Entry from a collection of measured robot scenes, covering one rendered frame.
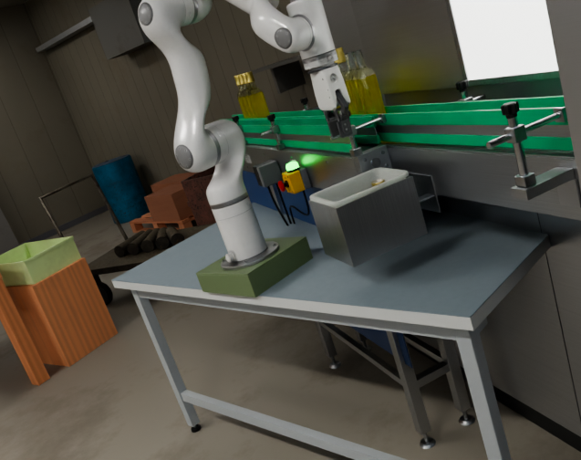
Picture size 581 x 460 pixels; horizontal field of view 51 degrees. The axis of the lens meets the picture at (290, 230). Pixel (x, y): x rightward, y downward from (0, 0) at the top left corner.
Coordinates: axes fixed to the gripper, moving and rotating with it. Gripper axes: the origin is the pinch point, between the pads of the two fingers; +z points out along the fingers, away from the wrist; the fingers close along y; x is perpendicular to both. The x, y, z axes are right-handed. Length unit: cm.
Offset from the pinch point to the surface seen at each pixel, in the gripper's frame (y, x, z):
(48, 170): 760, 107, 35
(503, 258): -21, -23, 41
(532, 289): -9, -38, 60
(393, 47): 24.7, -34.0, -12.9
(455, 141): -18.8, -18.8, 9.2
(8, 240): 685, 180, 95
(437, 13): 0.2, -34.5, -18.7
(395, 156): 7.4, -16.4, 13.7
